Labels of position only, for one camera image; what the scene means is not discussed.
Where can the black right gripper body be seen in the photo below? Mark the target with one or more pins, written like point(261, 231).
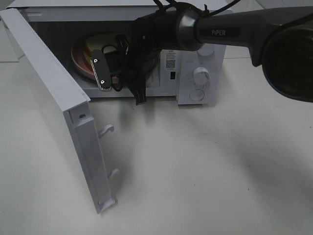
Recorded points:
point(149, 35)

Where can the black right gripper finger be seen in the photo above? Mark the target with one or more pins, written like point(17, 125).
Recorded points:
point(101, 70)
point(138, 89)

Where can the pink plate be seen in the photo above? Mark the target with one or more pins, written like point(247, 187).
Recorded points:
point(77, 55)

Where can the white microwave door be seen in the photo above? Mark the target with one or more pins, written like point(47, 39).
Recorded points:
point(64, 107)

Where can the round door release button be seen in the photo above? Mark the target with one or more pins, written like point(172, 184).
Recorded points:
point(197, 95)

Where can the white bread sandwich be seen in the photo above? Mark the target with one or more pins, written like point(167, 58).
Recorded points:
point(103, 42)

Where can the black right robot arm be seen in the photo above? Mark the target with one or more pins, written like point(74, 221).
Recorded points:
point(280, 40)

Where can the white microwave oven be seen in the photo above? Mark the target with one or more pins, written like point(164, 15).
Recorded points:
point(57, 36)

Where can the lower white microwave knob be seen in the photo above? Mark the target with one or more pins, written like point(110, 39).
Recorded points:
point(200, 75)

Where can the white microwave knob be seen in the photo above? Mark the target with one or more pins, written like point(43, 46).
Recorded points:
point(200, 75)
point(205, 51)

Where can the upper white microwave knob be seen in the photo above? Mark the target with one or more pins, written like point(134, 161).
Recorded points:
point(205, 51)

